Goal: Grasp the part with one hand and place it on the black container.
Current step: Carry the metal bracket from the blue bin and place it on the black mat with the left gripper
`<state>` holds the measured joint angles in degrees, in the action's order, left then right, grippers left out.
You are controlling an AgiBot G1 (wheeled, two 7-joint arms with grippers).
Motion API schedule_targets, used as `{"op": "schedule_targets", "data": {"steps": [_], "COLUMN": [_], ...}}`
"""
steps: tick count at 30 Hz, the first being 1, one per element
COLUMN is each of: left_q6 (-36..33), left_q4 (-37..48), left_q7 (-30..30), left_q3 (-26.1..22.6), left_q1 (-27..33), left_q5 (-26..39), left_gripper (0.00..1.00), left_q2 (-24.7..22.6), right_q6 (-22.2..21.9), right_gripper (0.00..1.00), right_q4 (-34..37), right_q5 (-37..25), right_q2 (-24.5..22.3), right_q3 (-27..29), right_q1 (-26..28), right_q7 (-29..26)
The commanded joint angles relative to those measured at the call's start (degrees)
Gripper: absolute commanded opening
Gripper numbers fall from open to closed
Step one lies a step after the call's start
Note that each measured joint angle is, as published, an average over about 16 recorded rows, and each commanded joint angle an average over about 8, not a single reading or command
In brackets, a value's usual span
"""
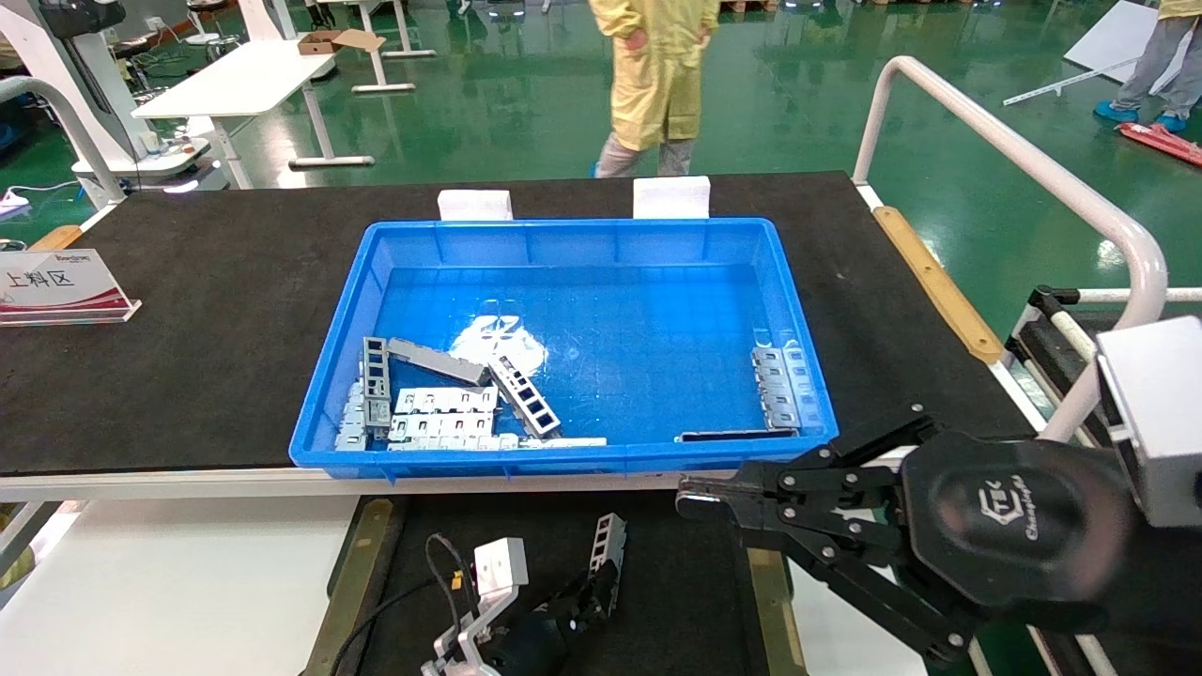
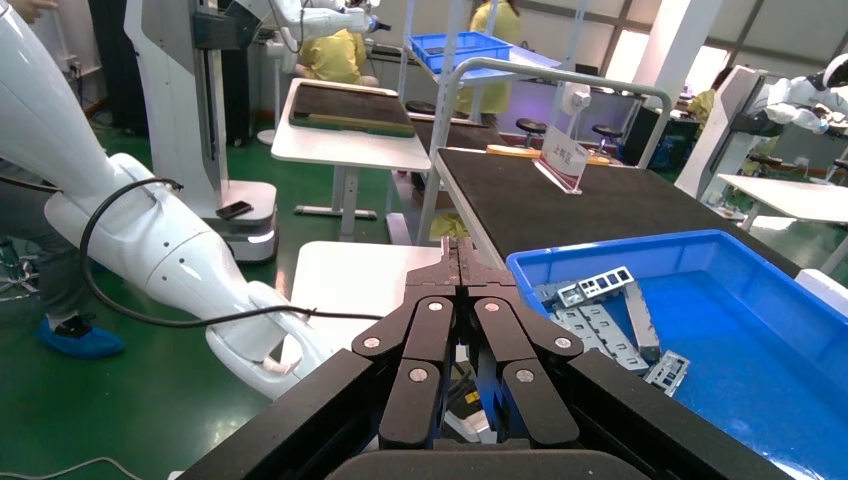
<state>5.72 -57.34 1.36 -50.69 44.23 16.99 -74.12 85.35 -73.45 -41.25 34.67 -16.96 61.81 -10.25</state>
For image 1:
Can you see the white power strip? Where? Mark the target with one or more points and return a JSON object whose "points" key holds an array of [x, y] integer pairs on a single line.
{"points": [[14, 201]]}

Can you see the person in yellow coat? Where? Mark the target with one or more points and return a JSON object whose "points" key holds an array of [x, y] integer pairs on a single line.
{"points": [[657, 75]]}

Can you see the long white bar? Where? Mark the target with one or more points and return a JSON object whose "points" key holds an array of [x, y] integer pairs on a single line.
{"points": [[1071, 84]]}

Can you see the wooden table edge strip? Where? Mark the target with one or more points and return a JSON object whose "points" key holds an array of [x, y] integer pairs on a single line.
{"points": [[939, 282], [56, 238]]}

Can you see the acrylic sign with red stripe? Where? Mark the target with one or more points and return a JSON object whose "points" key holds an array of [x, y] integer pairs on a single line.
{"points": [[56, 282]]}

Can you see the thin grey metal strip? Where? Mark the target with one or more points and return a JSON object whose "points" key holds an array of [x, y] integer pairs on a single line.
{"points": [[563, 442]]}

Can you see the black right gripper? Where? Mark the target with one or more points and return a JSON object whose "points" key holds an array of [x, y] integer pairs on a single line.
{"points": [[1014, 526]]}

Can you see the flat grey metal bracket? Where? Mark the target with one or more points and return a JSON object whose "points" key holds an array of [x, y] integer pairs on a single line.
{"points": [[779, 376], [351, 436], [775, 357], [783, 397], [451, 442], [446, 400], [355, 402], [787, 418], [441, 426]]}

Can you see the blue plastic bin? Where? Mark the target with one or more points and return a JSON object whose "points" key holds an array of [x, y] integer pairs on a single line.
{"points": [[610, 329]]}

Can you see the white foam block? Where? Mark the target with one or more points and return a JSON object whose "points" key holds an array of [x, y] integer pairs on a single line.
{"points": [[671, 197], [475, 205]]}

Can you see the black container with gold rim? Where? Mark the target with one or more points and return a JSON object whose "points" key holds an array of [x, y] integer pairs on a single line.
{"points": [[676, 601]]}

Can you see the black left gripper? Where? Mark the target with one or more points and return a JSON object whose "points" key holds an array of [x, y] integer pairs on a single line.
{"points": [[531, 643]]}

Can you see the white desk with metal leg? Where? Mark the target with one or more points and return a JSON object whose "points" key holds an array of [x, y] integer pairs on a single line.
{"points": [[380, 56]]}

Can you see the white board on table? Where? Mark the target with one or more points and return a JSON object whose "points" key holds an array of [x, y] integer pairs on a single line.
{"points": [[169, 591]]}

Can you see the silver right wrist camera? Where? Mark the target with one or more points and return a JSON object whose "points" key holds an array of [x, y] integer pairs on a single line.
{"points": [[1160, 422]]}

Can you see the white work table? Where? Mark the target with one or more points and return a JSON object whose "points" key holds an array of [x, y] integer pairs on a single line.
{"points": [[244, 80]]}

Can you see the grey bracket with square holes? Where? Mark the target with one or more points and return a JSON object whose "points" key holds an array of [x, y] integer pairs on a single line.
{"points": [[524, 396], [377, 385], [608, 535]]}

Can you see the red flat floor item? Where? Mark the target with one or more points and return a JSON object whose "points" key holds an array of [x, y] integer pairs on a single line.
{"points": [[1160, 143]]}

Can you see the white floor panel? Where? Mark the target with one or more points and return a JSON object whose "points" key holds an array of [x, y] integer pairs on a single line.
{"points": [[1113, 33]]}

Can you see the open cardboard box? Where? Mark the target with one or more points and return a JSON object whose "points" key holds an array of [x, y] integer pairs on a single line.
{"points": [[333, 41]]}

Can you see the black cart frame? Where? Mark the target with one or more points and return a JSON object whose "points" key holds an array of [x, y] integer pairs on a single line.
{"points": [[1042, 329]]}

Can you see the person with blue shoe covers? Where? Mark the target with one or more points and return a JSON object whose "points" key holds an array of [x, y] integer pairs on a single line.
{"points": [[1150, 66]]}

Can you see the long grey metal channel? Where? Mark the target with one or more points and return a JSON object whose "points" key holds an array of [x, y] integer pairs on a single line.
{"points": [[437, 361]]}

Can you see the white robot on stand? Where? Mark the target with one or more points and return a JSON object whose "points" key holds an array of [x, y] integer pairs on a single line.
{"points": [[103, 103]]}

